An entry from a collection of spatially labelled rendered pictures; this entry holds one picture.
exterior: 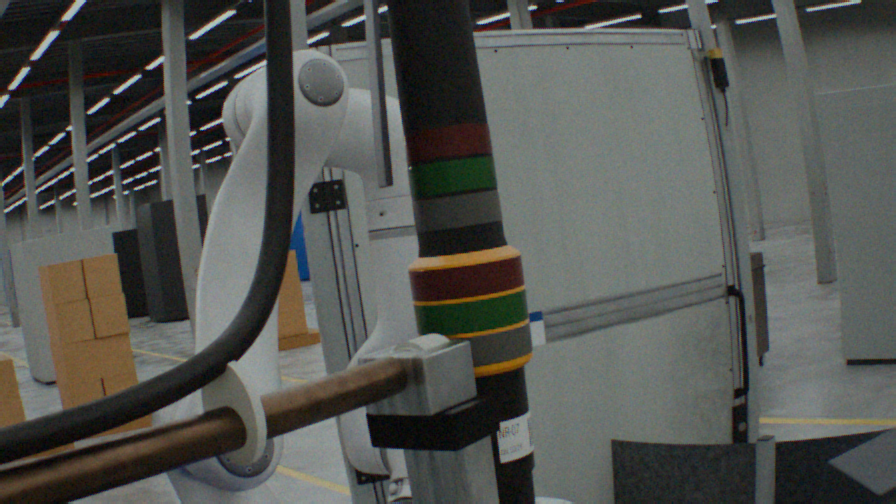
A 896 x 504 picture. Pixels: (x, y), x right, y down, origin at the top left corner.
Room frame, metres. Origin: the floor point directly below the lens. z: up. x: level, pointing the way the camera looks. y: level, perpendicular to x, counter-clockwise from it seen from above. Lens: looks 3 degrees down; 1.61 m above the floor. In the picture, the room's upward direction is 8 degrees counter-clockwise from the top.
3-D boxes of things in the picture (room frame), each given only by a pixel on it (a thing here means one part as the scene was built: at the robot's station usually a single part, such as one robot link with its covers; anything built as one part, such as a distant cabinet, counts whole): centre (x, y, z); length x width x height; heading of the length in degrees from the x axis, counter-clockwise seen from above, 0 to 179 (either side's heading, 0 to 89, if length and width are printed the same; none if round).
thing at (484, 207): (0.40, -0.01, 1.60); 0.03 x 0.03 x 0.01
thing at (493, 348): (0.40, -0.01, 1.55); 0.04 x 0.04 x 0.01
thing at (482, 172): (0.40, -0.01, 1.62); 0.03 x 0.03 x 0.01
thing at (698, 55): (2.58, -0.80, 1.82); 0.09 x 0.04 x 0.23; 110
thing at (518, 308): (0.40, -0.01, 1.57); 0.04 x 0.04 x 0.01
